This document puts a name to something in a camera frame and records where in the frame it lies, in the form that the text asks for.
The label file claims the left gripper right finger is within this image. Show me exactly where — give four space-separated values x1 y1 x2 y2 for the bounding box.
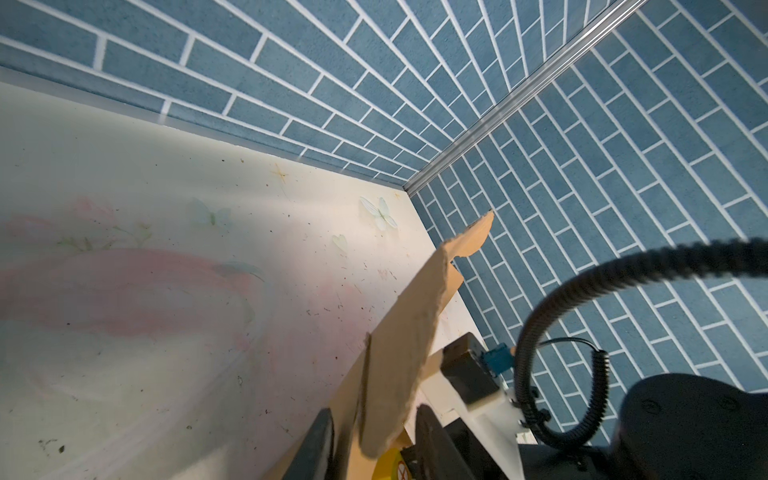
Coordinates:
415 404 474 480

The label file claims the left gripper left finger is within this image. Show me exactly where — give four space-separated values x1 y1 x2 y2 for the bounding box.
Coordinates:
282 408 334 480

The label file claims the brown cardboard paper box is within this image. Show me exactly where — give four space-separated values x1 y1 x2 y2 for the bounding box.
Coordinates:
328 211 494 479

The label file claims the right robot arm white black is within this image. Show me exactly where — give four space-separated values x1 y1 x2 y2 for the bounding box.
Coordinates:
520 374 767 479

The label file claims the yellow cube red symbol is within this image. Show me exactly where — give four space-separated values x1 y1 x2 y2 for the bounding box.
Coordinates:
371 447 413 480

